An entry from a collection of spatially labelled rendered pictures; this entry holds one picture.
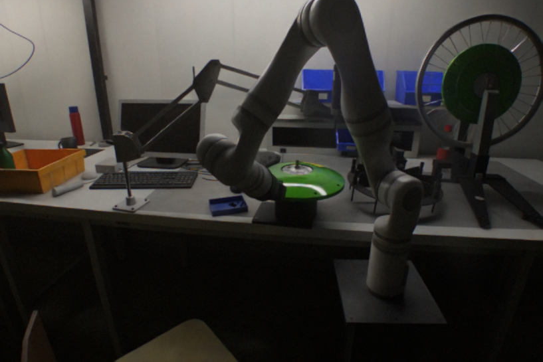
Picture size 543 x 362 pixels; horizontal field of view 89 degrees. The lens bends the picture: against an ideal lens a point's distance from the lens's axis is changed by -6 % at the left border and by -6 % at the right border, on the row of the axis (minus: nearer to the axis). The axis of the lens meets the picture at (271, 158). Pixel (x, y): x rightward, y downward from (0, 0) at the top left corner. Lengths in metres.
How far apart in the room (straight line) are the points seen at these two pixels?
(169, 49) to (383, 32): 1.27
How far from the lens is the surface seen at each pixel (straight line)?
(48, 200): 1.46
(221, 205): 1.13
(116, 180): 1.47
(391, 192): 0.71
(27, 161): 1.94
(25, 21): 2.67
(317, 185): 0.89
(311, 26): 0.55
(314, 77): 1.80
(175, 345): 1.07
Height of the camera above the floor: 1.42
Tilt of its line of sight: 18 degrees down
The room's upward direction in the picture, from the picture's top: straight up
